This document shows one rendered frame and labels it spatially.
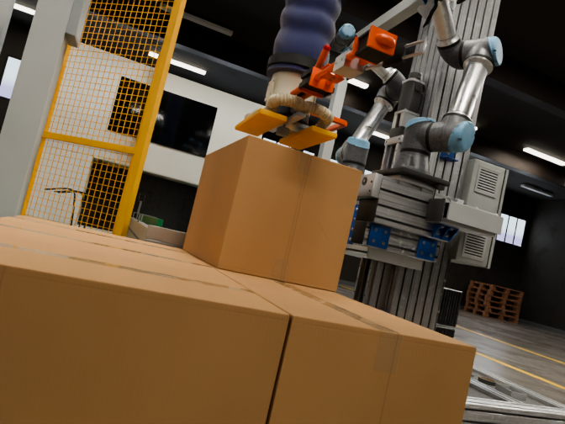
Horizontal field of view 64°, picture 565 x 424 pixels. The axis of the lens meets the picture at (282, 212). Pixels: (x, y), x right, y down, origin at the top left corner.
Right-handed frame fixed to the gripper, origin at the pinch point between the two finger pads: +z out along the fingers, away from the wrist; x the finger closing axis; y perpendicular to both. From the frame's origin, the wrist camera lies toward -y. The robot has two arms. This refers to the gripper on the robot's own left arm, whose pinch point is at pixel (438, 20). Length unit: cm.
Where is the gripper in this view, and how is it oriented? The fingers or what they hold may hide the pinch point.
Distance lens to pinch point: 176.6
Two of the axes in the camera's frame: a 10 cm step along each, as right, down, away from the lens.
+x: 3.5, 0.1, -9.4
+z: -2.3, 9.7, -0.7
